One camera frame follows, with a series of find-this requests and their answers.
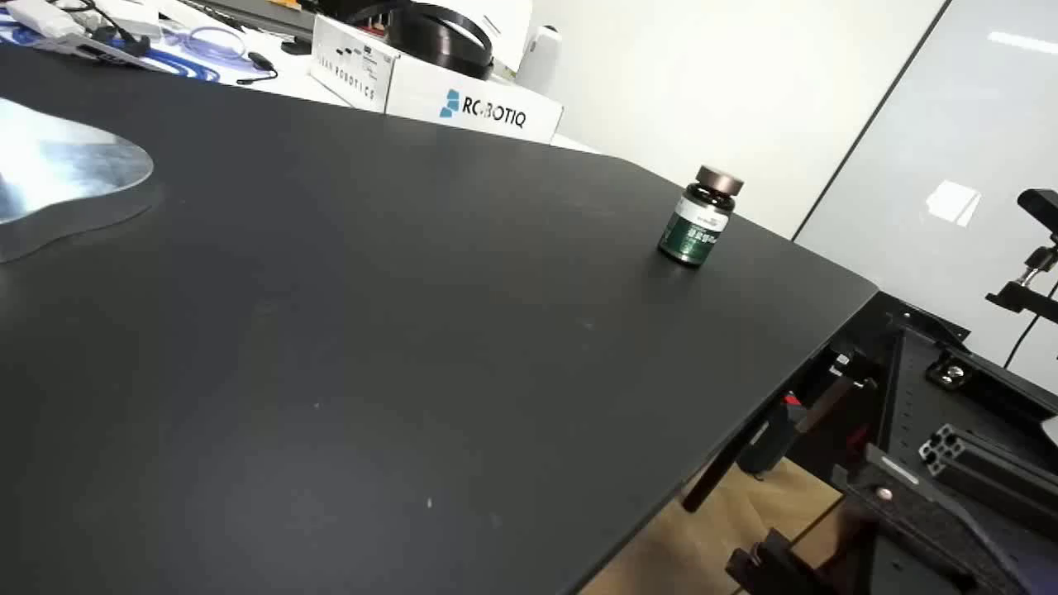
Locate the white Robotiq cardboard box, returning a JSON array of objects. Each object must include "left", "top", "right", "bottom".
[{"left": 306, "top": 11, "right": 568, "bottom": 138}]

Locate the black cable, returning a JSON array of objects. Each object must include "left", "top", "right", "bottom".
[{"left": 997, "top": 311, "right": 1047, "bottom": 374}]

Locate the white cloth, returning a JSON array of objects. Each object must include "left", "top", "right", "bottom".
[{"left": 0, "top": 0, "right": 93, "bottom": 51}]

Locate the black camera stand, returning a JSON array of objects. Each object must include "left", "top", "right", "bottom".
[{"left": 983, "top": 184, "right": 1058, "bottom": 324}]

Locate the black aluminium extrusion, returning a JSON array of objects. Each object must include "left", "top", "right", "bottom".
[{"left": 915, "top": 419, "right": 1058, "bottom": 517}]

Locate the black bracket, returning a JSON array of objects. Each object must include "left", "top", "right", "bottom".
[{"left": 722, "top": 525, "right": 854, "bottom": 595}]

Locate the black round spool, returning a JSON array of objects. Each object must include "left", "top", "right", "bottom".
[{"left": 378, "top": 0, "right": 495, "bottom": 83}]

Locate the black perforated breadboard table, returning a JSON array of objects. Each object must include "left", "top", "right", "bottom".
[{"left": 847, "top": 324, "right": 1058, "bottom": 595}]

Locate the green bottle with dark cap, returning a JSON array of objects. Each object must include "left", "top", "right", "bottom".
[{"left": 656, "top": 163, "right": 747, "bottom": 270}]

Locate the white plastic bottle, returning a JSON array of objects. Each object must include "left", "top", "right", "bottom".
[{"left": 517, "top": 20, "right": 565, "bottom": 95}]

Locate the black table support strut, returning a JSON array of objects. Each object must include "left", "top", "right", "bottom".
[{"left": 678, "top": 418, "right": 772, "bottom": 517}]

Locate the blue plastic bag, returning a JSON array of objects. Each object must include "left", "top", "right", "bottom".
[{"left": 102, "top": 22, "right": 280, "bottom": 89}]

